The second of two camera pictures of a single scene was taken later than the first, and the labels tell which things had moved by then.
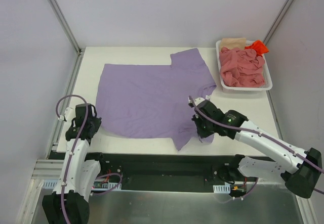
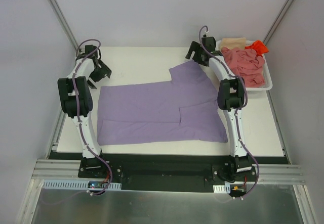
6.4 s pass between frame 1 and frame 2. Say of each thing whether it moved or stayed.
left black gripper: moved
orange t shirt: stayed
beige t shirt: stayed
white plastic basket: stayed
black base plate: stayed
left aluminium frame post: stayed
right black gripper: moved
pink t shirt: stayed
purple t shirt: moved
